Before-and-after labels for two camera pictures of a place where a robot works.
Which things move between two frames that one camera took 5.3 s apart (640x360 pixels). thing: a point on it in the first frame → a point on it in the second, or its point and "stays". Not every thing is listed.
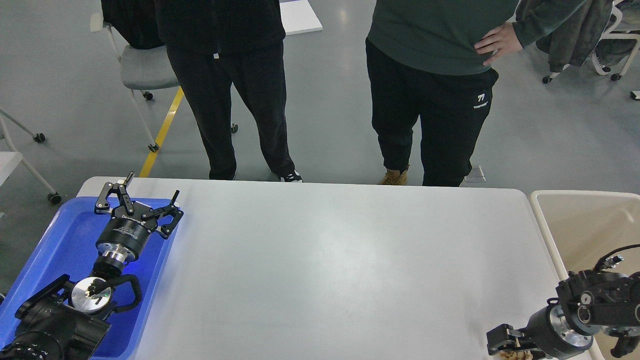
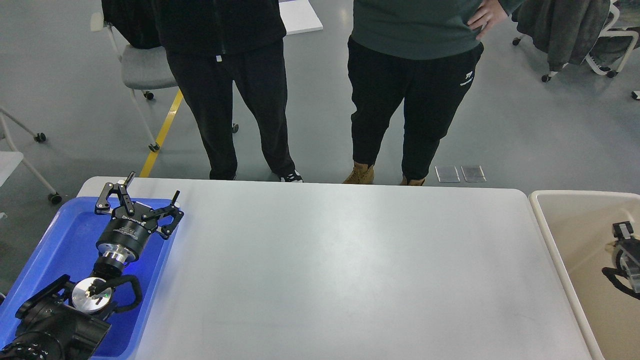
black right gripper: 548,330 → 628,261
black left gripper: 124,235 stays
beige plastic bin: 581,227 stays
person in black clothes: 212,44 stays
